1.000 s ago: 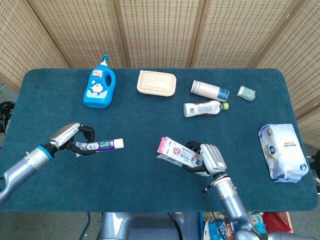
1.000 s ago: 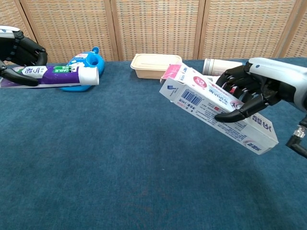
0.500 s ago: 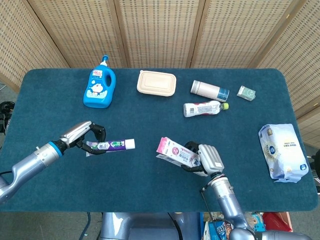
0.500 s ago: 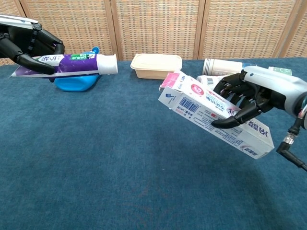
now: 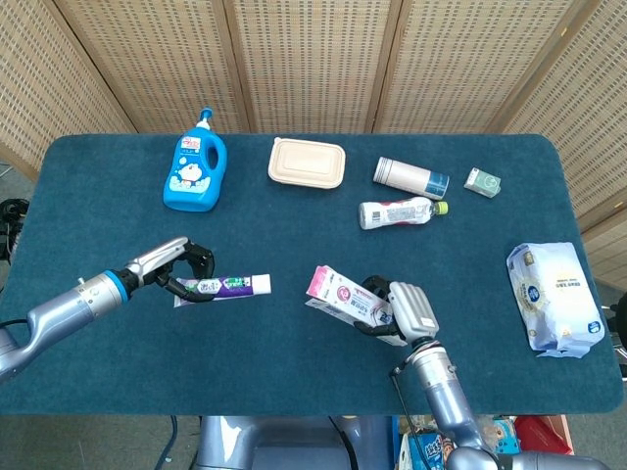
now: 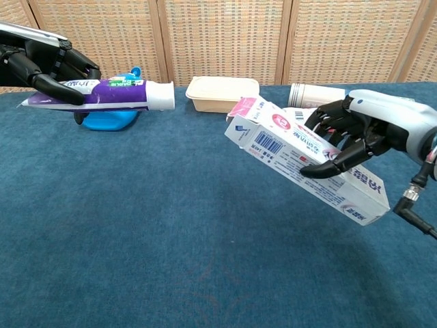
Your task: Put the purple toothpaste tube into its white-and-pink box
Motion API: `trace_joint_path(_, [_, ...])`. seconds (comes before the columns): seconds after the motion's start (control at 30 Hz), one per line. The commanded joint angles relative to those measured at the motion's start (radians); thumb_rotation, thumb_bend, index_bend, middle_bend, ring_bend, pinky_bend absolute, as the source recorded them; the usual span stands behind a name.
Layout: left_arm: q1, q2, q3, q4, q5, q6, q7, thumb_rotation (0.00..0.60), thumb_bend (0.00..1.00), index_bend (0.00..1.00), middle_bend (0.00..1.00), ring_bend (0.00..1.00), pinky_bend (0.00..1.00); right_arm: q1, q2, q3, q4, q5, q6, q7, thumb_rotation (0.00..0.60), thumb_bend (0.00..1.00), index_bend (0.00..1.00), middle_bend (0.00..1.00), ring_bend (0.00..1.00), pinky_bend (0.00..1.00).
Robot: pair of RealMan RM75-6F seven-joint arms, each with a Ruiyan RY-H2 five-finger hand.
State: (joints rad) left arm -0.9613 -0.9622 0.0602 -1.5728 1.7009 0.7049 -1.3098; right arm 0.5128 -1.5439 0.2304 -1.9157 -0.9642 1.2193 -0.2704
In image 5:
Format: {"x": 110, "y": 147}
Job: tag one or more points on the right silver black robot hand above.
{"x": 414, "y": 308}

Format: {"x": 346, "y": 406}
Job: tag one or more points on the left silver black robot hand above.
{"x": 157, "y": 257}

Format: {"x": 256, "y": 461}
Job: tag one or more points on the white pink toothpaste box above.
{"x": 338, "y": 294}

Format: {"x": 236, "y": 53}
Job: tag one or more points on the purple toothpaste tube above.
{"x": 235, "y": 284}

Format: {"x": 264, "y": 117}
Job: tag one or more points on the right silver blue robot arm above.
{"x": 441, "y": 387}

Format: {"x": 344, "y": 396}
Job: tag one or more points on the blue printed package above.
{"x": 423, "y": 453}

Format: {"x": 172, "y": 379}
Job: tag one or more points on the beige lidded lunch box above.
{"x": 306, "y": 164}

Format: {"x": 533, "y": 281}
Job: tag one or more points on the blue cartoon detergent bottle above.
{"x": 191, "y": 181}

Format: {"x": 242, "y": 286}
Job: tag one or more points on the white drink bottle green cap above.
{"x": 397, "y": 214}

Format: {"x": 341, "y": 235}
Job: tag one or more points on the white blue cylindrical flask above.
{"x": 409, "y": 177}

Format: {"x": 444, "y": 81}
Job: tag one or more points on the blue plastic crate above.
{"x": 395, "y": 440}

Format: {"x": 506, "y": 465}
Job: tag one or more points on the white blue tissue pack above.
{"x": 553, "y": 294}

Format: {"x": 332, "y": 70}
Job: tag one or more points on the dark blue table mat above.
{"x": 294, "y": 220}

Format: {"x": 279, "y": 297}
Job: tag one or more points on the small green carton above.
{"x": 482, "y": 182}

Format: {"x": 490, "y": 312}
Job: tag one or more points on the light blue snack bag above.
{"x": 502, "y": 433}

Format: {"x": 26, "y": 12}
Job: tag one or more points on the red bag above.
{"x": 544, "y": 433}

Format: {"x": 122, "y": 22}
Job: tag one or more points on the grey blue robot torso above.
{"x": 274, "y": 440}

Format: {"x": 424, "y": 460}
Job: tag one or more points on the woven wooden screen panel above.
{"x": 152, "y": 63}
{"x": 313, "y": 63}
{"x": 470, "y": 63}
{"x": 588, "y": 108}
{"x": 39, "y": 88}

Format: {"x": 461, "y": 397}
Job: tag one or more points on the black stand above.
{"x": 618, "y": 313}

